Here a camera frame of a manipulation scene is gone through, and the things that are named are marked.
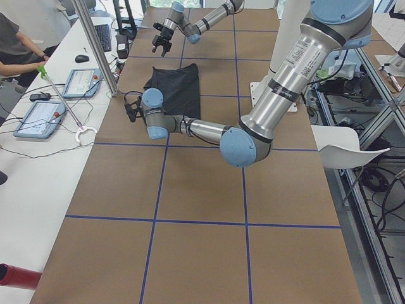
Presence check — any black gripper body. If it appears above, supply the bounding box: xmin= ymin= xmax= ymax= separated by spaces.
xmin=152 ymin=27 xmax=173 ymax=48

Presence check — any black t-shirt with logo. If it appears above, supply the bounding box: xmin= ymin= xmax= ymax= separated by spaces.
xmin=144 ymin=63 xmax=201 ymax=119

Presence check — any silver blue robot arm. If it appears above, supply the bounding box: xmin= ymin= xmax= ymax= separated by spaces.
xmin=140 ymin=1 xmax=373 ymax=167
xmin=152 ymin=0 xmax=244 ymax=57

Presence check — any black keyboard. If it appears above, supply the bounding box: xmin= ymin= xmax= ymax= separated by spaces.
xmin=94 ymin=24 xmax=111 ymax=52

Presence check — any black computer mouse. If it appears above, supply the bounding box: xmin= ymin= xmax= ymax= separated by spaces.
xmin=75 ymin=54 xmax=89 ymax=63

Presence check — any far teach pendant tablet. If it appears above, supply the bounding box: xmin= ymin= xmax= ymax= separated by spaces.
xmin=62 ymin=68 xmax=102 ymax=99

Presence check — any teach pendant tablet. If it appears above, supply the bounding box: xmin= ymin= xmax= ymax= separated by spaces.
xmin=62 ymin=68 xmax=102 ymax=99
xmin=13 ymin=101 xmax=66 ymax=139

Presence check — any metal reacher grabber tool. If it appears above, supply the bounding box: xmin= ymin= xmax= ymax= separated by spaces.
xmin=37 ymin=65 xmax=97 ymax=146

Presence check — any black phone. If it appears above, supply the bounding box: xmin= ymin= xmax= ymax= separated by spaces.
xmin=29 ymin=93 xmax=51 ymax=102

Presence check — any near teach pendant tablet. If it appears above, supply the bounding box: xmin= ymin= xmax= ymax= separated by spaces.
xmin=13 ymin=101 xmax=66 ymax=139

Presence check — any person in grey shirt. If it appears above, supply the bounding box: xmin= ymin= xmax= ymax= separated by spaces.
xmin=1 ymin=13 xmax=59 ymax=90

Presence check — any green cloth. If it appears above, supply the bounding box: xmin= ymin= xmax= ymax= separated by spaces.
xmin=316 ymin=69 xmax=331 ymax=82

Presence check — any white plastic chair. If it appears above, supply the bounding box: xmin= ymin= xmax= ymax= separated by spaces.
xmin=311 ymin=125 xmax=390 ymax=169

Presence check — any red fire extinguisher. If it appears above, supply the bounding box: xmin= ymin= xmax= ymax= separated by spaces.
xmin=1 ymin=263 xmax=42 ymax=290

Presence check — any aluminium frame post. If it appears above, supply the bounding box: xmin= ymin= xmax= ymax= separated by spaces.
xmin=72 ymin=0 xmax=118 ymax=97

